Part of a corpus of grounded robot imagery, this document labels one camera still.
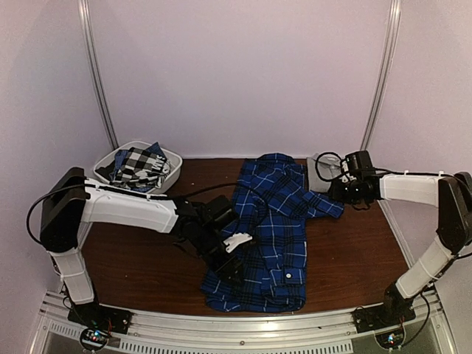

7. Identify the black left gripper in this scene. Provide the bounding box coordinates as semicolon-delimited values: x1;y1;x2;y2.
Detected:
192;227;245;289

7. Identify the blue plaid long sleeve shirt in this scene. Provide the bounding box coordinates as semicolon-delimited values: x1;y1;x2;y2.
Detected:
201;153;344;313

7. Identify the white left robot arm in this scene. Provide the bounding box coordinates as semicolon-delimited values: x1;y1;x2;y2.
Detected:
39;167;251;327

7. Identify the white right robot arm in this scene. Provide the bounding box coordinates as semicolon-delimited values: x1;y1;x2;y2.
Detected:
328;172;471;326

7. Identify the folded grey shirt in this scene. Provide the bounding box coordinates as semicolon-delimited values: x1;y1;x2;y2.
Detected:
307;153;343;193

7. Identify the white plastic laundry basket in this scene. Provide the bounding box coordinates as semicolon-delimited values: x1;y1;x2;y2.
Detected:
93;141;183;194

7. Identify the black white checked shirt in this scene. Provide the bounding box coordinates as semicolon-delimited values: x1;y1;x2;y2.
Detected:
109;147;172;192

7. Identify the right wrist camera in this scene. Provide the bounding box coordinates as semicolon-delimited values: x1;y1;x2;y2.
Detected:
338;150;376;183

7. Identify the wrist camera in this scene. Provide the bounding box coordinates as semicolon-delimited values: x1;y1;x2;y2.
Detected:
338;150;376;183
204;195;255;254

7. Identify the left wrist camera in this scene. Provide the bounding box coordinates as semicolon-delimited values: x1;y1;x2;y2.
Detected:
204;195;255;254

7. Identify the aluminium front rail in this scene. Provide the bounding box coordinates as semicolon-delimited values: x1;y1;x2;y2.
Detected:
26;291;458;353

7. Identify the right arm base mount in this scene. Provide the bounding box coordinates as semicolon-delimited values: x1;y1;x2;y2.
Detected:
351;285;416;350

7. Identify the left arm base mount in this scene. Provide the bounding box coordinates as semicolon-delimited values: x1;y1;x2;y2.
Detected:
63;296;132;353

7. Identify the right aluminium corner post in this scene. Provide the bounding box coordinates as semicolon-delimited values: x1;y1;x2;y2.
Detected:
355;0;403;164

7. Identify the aluminium corner post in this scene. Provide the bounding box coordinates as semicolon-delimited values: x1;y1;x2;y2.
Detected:
355;0;403;164
77;0;119;150

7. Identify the left aluminium corner post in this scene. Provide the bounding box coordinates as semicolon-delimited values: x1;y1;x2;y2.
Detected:
77;0;119;150

